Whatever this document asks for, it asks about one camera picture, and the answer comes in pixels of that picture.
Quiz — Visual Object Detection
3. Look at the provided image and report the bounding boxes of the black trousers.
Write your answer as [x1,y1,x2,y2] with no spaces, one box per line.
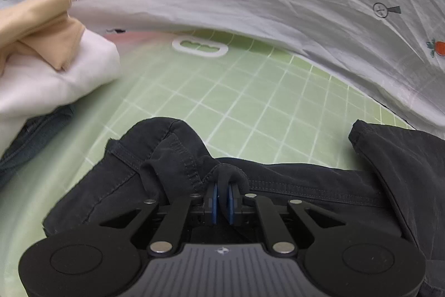
[43,117,444,296]

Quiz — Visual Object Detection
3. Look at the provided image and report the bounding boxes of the blue folded jeans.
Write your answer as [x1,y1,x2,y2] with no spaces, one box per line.
[1,105,74,188]

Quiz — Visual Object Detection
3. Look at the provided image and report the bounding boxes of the white folded garment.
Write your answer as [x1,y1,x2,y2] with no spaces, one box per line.
[1,30,121,152]

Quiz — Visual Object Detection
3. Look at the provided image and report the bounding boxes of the beige folded garment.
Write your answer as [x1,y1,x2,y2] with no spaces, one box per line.
[1,0,85,71]

